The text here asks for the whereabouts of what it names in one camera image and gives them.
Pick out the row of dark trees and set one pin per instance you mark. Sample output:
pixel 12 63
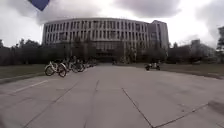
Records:
pixel 40 52

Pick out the blue flag corner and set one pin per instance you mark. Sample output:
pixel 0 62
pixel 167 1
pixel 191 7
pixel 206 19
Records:
pixel 39 4

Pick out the large curved grey building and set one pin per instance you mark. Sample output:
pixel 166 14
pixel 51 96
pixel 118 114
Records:
pixel 100 33

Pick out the grass strip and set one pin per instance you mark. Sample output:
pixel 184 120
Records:
pixel 196 69
pixel 16 70

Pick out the parked motor scooter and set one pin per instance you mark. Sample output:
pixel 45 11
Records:
pixel 152 66

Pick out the low grey building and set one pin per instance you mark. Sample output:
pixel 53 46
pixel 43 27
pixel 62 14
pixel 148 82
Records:
pixel 200 49

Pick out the row of parked bicycles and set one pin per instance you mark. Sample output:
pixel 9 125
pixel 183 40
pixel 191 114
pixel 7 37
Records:
pixel 63 67

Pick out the grey concrete slab pavement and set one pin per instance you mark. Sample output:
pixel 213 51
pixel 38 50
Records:
pixel 110 96

